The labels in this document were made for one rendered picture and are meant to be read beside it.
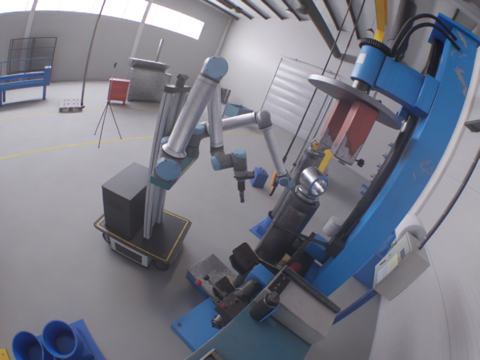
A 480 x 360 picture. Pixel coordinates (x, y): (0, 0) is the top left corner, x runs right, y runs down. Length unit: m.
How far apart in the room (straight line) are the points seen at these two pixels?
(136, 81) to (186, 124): 7.42
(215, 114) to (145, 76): 7.38
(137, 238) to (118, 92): 6.28
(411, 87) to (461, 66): 0.34
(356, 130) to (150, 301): 2.10
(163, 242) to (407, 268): 2.11
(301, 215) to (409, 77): 0.99
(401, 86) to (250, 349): 1.42
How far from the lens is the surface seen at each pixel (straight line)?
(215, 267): 2.25
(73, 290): 2.26
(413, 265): 1.48
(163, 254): 2.02
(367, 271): 3.60
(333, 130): 1.29
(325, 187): 1.22
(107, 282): 2.22
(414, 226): 1.70
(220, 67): 1.00
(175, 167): 1.11
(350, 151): 0.93
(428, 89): 1.12
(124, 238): 2.11
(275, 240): 1.33
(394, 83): 1.14
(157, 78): 8.68
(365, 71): 1.12
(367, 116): 0.93
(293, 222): 1.23
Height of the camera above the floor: 1.96
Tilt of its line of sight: 27 degrees down
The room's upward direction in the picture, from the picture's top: 22 degrees clockwise
